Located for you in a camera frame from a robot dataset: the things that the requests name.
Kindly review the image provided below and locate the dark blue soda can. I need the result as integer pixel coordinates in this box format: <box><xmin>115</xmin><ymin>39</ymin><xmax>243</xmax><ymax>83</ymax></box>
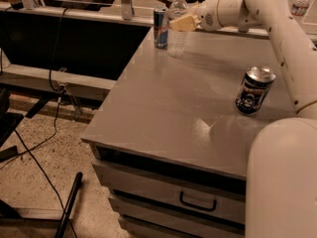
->
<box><xmin>235</xmin><ymin>65</ymin><xmax>275</xmax><ymax>115</ymax></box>

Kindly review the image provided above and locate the grey metal post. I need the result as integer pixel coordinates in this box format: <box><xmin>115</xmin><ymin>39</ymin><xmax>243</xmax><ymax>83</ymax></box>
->
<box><xmin>121</xmin><ymin>0</ymin><xmax>134</xmax><ymax>20</ymax></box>

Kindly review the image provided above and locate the black drawer handle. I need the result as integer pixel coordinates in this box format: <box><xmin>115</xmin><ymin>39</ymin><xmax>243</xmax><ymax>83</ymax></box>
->
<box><xmin>179</xmin><ymin>191</ymin><xmax>217</xmax><ymax>212</ymax></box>

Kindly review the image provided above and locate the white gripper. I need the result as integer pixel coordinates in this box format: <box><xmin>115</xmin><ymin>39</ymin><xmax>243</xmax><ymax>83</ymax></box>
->
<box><xmin>169</xmin><ymin>0</ymin><xmax>222</xmax><ymax>32</ymax></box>

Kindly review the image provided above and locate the black floor cable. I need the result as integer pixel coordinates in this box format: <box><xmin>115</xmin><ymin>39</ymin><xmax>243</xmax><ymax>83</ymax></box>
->
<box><xmin>0</xmin><ymin>7</ymin><xmax>80</xmax><ymax>238</ymax></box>

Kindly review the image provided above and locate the blue silver redbull can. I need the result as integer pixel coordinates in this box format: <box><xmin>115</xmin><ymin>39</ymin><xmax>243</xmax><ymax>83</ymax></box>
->
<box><xmin>154</xmin><ymin>6</ymin><xmax>168</xmax><ymax>49</ymax></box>

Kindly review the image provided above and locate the grey drawer cabinet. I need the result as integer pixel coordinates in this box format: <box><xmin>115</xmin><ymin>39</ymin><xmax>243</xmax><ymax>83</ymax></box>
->
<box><xmin>82</xmin><ymin>32</ymin><xmax>294</xmax><ymax>238</ymax></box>

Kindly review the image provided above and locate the clear plastic water bottle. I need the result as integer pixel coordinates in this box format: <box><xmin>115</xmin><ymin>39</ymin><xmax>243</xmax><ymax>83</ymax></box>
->
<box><xmin>167</xmin><ymin>0</ymin><xmax>188</xmax><ymax>57</ymax></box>

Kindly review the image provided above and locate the black stand leg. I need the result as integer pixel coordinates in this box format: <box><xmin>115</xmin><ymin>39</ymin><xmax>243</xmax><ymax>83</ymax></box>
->
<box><xmin>54</xmin><ymin>172</ymin><xmax>83</xmax><ymax>238</ymax></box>

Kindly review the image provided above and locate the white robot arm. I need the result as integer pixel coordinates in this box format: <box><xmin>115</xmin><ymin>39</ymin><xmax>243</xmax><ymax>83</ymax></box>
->
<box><xmin>171</xmin><ymin>0</ymin><xmax>317</xmax><ymax>238</ymax></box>

